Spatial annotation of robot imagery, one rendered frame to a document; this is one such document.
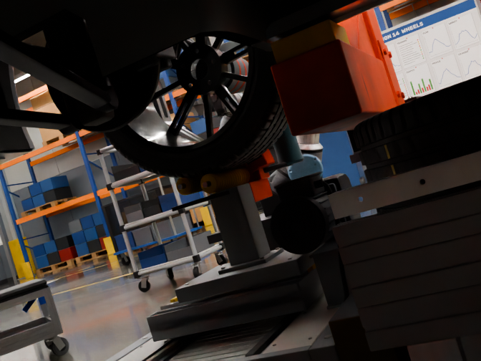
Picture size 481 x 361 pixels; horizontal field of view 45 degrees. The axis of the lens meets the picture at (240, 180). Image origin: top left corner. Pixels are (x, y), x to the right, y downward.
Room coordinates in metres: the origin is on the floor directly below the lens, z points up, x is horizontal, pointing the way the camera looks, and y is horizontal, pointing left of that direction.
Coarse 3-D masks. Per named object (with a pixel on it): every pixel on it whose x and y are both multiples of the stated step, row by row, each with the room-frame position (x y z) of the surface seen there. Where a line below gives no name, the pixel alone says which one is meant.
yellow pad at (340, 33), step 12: (324, 24) 1.21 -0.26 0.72; (336, 24) 1.25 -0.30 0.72; (288, 36) 1.24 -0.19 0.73; (300, 36) 1.23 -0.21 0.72; (312, 36) 1.22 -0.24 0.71; (324, 36) 1.21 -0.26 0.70; (336, 36) 1.22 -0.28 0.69; (276, 48) 1.26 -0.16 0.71; (288, 48) 1.25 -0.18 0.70; (300, 48) 1.24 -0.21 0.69; (312, 48) 1.23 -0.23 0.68; (276, 60) 1.26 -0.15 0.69
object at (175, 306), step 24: (264, 288) 1.64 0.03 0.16; (288, 288) 1.55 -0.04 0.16; (312, 288) 1.62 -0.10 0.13; (168, 312) 1.71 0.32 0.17; (192, 312) 1.68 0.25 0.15; (216, 312) 1.65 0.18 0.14; (240, 312) 1.62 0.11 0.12; (264, 312) 1.59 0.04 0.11; (288, 312) 1.56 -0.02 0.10; (168, 336) 1.72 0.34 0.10
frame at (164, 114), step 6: (156, 90) 2.02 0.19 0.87; (162, 96) 2.05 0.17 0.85; (156, 102) 2.01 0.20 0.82; (162, 102) 2.05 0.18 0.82; (156, 108) 2.01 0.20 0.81; (162, 108) 2.05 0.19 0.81; (162, 114) 2.02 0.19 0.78; (168, 114) 2.05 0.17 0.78; (168, 120) 2.04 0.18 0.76; (180, 132) 1.98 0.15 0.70; (186, 132) 2.02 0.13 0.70; (192, 138) 1.97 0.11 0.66; (198, 138) 2.01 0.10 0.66
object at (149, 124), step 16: (192, 48) 1.82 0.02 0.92; (208, 48) 1.80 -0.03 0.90; (240, 48) 1.80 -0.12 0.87; (176, 64) 1.89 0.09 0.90; (208, 64) 1.81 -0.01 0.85; (224, 64) 1.81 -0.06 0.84; (192, 80) 1.84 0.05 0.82; (208, 80) 1.82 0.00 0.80; (224, 80) 1.84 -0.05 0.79; (240, 80) 1.81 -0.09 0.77; (160, 96) 1.93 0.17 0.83; (192, 96) 1.88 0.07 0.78; (208, 96) 1.86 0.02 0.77; (224, 96) 1.83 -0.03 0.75; (144, 112) 1.90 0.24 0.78; (208, 112) 1.86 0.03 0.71; (240, 112) 1.62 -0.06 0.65; (128, 128) 1.76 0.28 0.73; (144, 128) 1.82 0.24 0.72; (160, 128) 1.91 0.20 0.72; (176, 128) 1.92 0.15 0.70; (208, 128) 1.87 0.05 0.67; (224, 128) 1.64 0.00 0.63; (160, 144) 1.74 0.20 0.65; (176, 144) 1.80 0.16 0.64; (192, 144) 1.85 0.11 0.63
